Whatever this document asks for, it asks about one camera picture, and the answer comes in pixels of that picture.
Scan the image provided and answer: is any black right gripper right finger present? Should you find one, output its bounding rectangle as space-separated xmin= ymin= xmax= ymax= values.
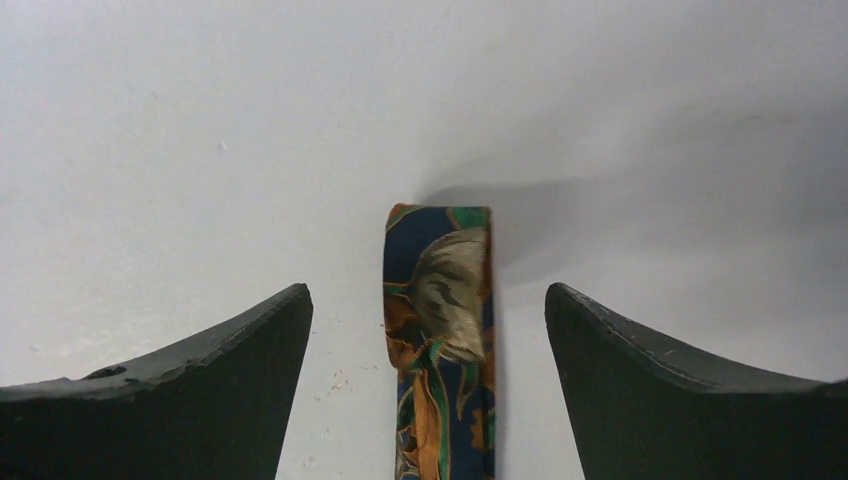
xmin=545 ymin=283 xmax=847 ymax=479

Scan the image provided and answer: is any dark floral patterned tie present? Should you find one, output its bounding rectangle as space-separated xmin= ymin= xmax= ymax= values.
xmin=383 ymin=204 xmax=496 ymax=480

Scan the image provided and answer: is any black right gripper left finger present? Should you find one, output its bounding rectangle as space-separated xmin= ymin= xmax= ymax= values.
xmin=1 ymin=284 xmax=313 ymax=480

